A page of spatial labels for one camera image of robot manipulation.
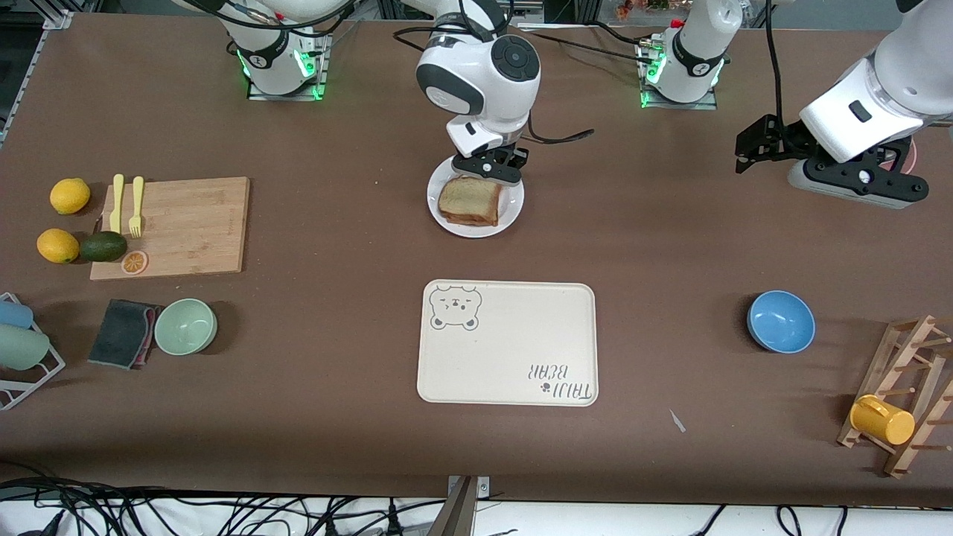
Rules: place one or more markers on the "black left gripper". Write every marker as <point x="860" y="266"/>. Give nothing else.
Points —
<point x="791" y="140"/>

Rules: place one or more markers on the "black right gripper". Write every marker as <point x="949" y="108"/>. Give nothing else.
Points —
<point x="517" y="160"/>

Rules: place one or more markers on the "white round plate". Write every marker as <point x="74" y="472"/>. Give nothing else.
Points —
<point x="512" y="212"/>

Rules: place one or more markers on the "brown bread slice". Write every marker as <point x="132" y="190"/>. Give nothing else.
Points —
<point x="480" y="222"/>
<point x="469" y="197"/>

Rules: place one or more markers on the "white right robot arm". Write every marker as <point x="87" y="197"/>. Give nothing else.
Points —
<point x="484" y="82"/>

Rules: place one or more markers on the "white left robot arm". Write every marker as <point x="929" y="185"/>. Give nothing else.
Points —
<point x="700" y="45"/>

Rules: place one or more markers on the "pink bowl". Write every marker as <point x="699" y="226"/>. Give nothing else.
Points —
<point x="910" y="156"/>

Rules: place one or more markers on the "cream bear print tray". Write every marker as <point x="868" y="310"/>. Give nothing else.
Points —
<point x="521" y="335"/>

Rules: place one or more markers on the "blue bowl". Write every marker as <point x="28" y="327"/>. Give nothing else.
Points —
<point x="781" y="321"/>

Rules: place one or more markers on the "wooden peg rack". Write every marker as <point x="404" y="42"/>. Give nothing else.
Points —
<point x="904" y="350"/>

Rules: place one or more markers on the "small white tape scrap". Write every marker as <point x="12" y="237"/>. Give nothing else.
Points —
<point x="677" y="420"/>

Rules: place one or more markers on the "yellow mug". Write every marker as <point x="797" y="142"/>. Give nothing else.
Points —
<point x="882" y="420"/>

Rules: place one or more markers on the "bamboo cutting board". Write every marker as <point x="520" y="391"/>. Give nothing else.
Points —
<point x="201" y="231"/>

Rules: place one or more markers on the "mint green bowl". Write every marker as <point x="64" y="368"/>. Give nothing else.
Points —
<point x="185" y="327"/>

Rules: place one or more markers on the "yellow plastic fork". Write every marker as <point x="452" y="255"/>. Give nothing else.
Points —
<point x="136" y="212"/>

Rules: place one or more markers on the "orange slice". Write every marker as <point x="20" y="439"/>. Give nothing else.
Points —
<point x="135" y="262"/>

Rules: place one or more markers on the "yellow plastic knife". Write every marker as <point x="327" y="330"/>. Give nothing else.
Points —
<point x="117" y="208"/>

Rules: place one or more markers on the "dark green avocado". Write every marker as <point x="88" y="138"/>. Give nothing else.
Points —
<point x="103" y="246"/>

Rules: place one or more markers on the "grey folded cloth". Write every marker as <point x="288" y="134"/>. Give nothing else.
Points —
<point x="119" y="333"/>

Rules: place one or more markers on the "yellow lemon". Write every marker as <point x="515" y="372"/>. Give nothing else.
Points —
<point x="69" y="196"/>
<point x="57" y="246"/>

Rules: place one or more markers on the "light blue cup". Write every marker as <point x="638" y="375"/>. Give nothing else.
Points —
<point x="15" y="314"/>

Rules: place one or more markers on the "sage green cup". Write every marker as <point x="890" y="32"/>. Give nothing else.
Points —
<point x="21" y="348"/>

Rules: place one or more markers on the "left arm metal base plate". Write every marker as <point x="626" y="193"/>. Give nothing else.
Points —
<point x="681" y="106"/>

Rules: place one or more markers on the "dark equipment frame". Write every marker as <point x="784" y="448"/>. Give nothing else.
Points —
<point x="566" y="9"/>

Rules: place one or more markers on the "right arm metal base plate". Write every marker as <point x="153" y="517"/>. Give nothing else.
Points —
<point x="287" y="97"/>

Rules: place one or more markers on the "aluminium table corner rail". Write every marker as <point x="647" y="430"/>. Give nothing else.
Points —
<point x="59" y="18"/>

